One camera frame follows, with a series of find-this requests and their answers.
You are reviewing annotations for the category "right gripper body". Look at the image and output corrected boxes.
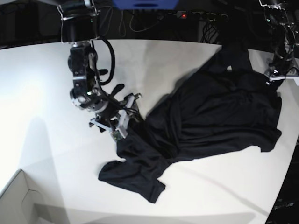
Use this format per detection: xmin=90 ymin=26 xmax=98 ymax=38
xmin=89 ymin=93 xmax=143 ymax=135

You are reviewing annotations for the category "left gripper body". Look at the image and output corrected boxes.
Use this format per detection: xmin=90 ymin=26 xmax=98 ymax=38
xmin=264 ymin=67 xmax=299 ymax=86

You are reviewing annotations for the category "black t-shirt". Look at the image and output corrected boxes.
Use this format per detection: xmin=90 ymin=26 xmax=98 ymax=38
xmin=98 ymin=44 xmax=282 ymax=203

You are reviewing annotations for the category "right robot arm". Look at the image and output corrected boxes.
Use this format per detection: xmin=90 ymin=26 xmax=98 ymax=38
xmin=57 ymin=0 xmax=142 ymax=141

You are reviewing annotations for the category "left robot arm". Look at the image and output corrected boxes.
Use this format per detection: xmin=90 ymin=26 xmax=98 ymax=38
xmin=259 ymin=0 xmax=299 ymax=86

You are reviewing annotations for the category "blue plastic bin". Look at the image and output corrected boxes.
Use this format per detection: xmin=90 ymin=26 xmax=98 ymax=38
xmin=113 ymin=0 xmax=179 ymax=10

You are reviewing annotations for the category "black power strip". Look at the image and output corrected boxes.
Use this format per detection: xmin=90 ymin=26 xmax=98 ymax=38
xmin=176 ymin=11 xmax=229 ymax=22

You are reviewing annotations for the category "white cardboard box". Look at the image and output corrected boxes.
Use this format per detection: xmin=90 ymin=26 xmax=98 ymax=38
xmin=0 ymin=170 xmax=44 ymax=224

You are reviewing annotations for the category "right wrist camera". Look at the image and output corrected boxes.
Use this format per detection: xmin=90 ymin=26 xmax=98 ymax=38
xmin=110 ymin=130 xmax=126 ymax=142

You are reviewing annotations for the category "grey looped cable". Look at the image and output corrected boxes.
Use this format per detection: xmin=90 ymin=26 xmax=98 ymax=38
xmin=98 ymin=7 xmax=164 ymax=37

